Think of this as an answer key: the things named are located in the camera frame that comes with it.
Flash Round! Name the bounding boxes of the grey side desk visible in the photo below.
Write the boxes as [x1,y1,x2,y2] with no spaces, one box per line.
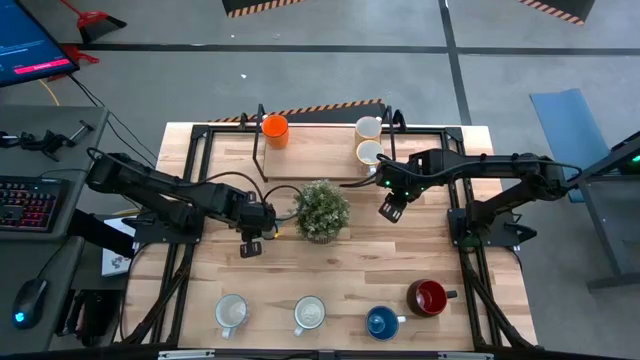
[0,103,111,357]

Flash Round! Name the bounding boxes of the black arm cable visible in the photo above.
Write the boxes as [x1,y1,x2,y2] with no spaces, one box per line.
[202,171,304,224]
[339,152,426,189]

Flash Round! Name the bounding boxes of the red and black dustpan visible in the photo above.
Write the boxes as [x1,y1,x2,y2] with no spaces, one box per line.
[59,0,128,45]

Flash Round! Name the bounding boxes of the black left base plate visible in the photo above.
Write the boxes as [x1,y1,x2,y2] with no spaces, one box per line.
[133,219,206,245]

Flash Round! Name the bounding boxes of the blue mug white handle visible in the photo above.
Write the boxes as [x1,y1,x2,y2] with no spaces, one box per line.
[365,305,408,343]

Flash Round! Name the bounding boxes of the yellow dotted mug orange rim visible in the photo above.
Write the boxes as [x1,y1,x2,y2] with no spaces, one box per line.
[354,115,384,144]

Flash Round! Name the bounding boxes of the backlit black keyboard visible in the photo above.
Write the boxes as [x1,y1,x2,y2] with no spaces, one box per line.
[0,174,72,235]

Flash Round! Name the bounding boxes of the red floor stand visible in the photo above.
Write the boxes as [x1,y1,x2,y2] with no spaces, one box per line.
[60,43,100,82]

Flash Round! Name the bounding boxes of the black bag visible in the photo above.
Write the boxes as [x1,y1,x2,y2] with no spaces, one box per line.
[53,287,125,347]

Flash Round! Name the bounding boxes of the black handheld device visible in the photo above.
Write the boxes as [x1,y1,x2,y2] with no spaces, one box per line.
[0,119,95,162]

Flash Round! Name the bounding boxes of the yellow cable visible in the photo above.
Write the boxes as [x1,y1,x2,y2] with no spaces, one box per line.
[38,78,61,107]

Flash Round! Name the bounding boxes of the black slanted object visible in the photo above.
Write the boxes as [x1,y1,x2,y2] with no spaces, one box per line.
[67,208,137,260]

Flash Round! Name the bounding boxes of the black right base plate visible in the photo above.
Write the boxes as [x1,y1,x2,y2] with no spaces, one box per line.
[447,207,522,248]

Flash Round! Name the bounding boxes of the black hazard striped block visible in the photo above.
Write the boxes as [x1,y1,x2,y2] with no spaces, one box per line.
[221,0,307,20]
[516,0,597,27]

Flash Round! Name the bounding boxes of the white booklet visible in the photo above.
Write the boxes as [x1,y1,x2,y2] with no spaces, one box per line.
[100,215,135,279]

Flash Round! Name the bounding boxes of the artificial plant in striped pot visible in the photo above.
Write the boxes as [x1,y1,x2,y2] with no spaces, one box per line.
[292,179,352,245]

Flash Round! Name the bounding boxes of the black computer mouse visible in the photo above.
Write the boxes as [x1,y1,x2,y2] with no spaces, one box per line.
[10,277,50,331]

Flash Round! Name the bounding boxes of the black aluminium table frame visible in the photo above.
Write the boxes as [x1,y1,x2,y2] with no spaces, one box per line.
[113,122,539,351]

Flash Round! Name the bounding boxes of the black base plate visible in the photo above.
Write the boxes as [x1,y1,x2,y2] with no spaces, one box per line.
[133,219,206,245]
[447,207,522,248]

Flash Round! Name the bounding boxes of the silver edge bracket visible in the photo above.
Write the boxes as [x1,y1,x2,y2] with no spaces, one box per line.
[157,349,217,360]
[437,350,495,360]

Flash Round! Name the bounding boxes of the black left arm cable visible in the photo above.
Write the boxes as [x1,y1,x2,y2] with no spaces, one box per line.
[202,171,304,224]

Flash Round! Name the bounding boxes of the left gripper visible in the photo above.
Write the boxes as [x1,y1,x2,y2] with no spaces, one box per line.
[234,192,277,259]

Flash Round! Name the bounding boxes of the black monitor cables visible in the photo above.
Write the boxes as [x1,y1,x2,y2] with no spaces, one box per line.
[67,73,160,162]

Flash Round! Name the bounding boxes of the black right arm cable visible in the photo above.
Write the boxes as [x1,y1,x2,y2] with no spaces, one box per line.
[339,152,426,189]

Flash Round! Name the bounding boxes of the white mug blue leaf pattern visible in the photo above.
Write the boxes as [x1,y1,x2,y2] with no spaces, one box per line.
[292,294,327,338]

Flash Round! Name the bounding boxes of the white mug orange fern pattern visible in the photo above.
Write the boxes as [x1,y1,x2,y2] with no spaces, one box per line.
[355,139,386,176]

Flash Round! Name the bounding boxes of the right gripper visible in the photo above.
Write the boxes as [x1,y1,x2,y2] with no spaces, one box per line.
[377,164,426,225]

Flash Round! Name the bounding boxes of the blue screen monitor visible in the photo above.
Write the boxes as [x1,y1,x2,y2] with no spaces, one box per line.
[0,0,81,89]

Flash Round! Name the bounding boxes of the blue floor mat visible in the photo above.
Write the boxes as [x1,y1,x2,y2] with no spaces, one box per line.
[529,88,615,204]

